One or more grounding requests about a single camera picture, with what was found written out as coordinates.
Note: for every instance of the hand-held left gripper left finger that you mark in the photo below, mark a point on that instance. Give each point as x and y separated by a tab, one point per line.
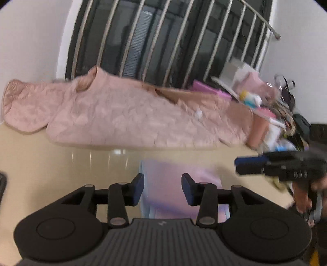
138	189

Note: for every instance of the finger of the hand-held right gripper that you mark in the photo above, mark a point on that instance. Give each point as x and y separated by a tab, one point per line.
250	160
250	169

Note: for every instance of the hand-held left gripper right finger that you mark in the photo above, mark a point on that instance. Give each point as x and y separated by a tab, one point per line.
187	190

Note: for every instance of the pink and blue garment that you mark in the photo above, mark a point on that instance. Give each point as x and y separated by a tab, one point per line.
163	184

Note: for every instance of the person's right hand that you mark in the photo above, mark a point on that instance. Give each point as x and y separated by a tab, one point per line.
301	198

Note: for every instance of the dark bag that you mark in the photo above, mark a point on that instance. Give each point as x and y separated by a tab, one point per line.
301	125

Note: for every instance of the white and yellow plush toy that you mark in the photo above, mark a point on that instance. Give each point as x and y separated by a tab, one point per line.
254	98

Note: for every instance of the pink quilted jacket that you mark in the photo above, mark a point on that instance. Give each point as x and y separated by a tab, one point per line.
115	117

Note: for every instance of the pink pouch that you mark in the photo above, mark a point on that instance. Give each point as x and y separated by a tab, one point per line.
255	81

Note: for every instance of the pink flat box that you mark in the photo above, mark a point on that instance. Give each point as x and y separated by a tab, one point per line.
204	88

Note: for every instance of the metal window security bars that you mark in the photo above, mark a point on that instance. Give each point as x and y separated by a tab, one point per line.
275	33

